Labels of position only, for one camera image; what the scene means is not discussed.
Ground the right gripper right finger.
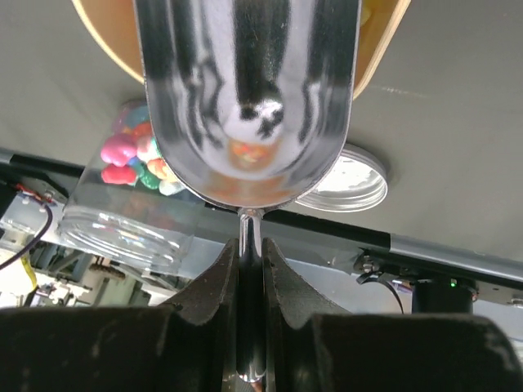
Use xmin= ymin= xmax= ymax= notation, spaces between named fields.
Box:
xmin=262 ymin=238 xmax=347 ymax=391

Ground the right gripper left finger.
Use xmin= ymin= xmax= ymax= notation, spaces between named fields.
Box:
xmin=161 ymin=239 xmax=239 ymax=391

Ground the metal candy scoop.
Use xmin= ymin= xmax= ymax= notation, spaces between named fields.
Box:
xmin=134 ymin=1 xmax=362 ymax=382

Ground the beige tray of jelly candies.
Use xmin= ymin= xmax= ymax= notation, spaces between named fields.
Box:
xmin=73 ymin=0 xmax=410 ymax=97

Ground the clear plastic jar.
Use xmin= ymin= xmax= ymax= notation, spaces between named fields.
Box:
xmin=58 ymin=100 xmax=203 ymax=275

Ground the silver jar lid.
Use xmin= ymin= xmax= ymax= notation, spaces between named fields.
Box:
xmin=297 ymin=144 xmax=388 ymax=213

